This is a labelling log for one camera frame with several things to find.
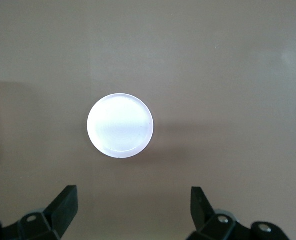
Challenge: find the pink round plate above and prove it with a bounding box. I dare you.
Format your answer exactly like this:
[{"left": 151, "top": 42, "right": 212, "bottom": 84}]
[{"left": 86, "top": 93, "right": 154, "bottom": 159}]

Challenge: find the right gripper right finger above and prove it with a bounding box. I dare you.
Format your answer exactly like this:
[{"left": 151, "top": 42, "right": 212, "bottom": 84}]
[{"left": 190, "top": 186, "right": 288, "bottom": 240}]

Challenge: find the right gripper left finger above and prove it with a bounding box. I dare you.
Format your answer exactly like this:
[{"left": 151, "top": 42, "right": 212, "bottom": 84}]
[{"left": 0, "top": 185, "right": 78, "bottom": 240}]

